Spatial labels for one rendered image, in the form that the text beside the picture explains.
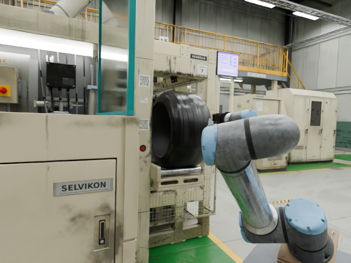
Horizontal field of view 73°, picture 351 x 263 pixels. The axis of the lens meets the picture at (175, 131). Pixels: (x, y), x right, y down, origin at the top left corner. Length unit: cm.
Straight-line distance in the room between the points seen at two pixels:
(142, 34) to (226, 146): 119
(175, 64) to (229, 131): 144
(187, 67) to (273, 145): 153
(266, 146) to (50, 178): 54
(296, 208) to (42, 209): 93
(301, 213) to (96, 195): 80
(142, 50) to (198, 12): 1179
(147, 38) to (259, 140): 122
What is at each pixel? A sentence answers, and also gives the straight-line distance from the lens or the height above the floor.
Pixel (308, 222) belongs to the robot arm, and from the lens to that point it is 112.
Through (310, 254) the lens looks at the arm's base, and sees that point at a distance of 128.
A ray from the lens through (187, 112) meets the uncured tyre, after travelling 153.
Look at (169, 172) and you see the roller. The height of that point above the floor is 90.
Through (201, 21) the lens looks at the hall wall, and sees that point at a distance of 1332.
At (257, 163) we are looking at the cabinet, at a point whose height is 22.
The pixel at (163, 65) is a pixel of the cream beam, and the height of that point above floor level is 169.
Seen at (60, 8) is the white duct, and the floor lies 197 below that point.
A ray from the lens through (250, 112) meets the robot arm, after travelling 120.
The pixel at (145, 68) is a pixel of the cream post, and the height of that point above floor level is 159.
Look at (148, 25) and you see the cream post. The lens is 171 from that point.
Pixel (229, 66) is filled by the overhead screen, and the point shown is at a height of 255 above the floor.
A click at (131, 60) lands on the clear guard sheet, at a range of 71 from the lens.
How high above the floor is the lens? 126
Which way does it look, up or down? 3 degrees down
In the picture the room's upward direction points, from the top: 2 degrees clockwise
